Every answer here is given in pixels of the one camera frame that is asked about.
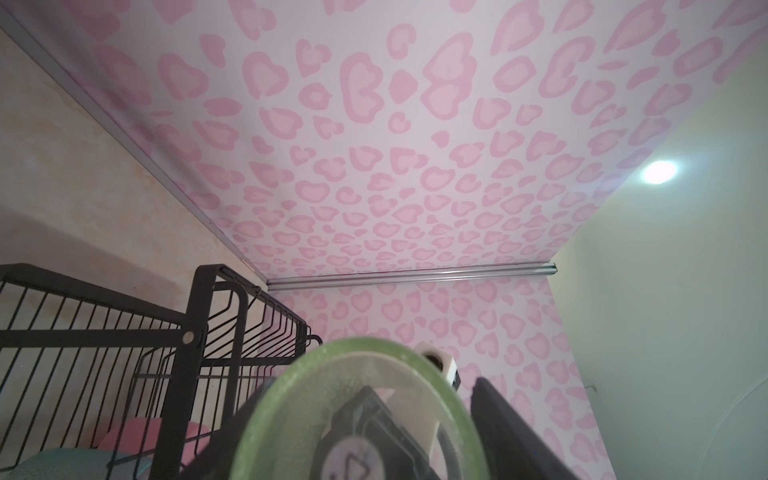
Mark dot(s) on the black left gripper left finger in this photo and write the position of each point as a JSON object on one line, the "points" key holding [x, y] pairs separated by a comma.
{"points": [[216, 460]]}

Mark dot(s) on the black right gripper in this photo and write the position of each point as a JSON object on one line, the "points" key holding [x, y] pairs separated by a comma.
{"points": [[364, 441]]}

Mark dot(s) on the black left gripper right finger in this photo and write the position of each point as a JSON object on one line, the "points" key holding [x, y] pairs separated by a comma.
{"points": [[513, 451]]}

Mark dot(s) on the frosted pale green textured cup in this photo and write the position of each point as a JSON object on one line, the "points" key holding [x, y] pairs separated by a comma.
{"points": [[281, 437]]}

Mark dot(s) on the pink plastic cup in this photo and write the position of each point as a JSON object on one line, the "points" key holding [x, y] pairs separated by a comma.
{"points": [[140, 435]]}

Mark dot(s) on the frosted teal textured cup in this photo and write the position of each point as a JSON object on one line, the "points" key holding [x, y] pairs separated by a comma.
{"points": [[81, 464]]}

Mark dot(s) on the round ceiling light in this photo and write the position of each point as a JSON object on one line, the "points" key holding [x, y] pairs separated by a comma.
{"points": [[659, 172]]}

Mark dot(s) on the black wire dish rack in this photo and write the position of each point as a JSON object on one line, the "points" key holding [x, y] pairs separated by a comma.
{"points": [[79, 359]]}

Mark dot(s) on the aluminium corner frame post right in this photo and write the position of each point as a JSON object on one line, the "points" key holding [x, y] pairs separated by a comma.
{"points": [[463, 273]]}

